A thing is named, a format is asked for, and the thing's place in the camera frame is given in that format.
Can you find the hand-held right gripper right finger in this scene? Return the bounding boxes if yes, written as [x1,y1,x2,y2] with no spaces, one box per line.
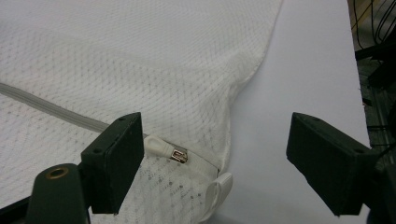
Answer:
[285,111,380,217]

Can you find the black cables under desk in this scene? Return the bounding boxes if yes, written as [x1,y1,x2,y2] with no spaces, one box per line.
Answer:
[351,0,396,45]

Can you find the white board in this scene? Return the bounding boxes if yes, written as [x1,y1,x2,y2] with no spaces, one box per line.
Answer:
[199,0,372,224]

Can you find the white mesh laundry bag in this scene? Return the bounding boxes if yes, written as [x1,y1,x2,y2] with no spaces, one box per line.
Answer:
[0,0,285,224]

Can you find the black metal stand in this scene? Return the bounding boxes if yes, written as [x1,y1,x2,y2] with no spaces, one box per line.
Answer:
[354,40,396,90]

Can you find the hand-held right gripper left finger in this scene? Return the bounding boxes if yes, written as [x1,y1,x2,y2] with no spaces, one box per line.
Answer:
[79,111,146,216]

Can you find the white zipper pull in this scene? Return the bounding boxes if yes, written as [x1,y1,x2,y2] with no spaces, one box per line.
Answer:
[144,133,190,164]

